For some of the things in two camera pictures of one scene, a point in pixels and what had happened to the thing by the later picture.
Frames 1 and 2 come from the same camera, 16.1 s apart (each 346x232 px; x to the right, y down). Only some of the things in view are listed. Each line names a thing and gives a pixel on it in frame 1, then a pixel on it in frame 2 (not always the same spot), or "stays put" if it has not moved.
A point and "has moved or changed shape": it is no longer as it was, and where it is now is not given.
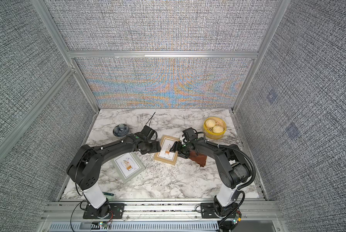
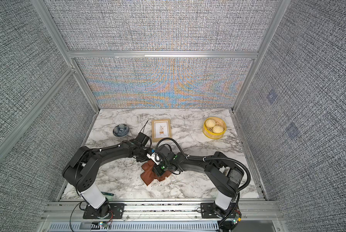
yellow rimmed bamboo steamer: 214,127 stays put
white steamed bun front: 218,129 stays put
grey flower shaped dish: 121,130 stays put
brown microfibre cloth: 200,158 has moved or changed shape
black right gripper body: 183,150 → 162,167
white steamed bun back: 210,123 stays put
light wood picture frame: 165,155 has moved or changed shape
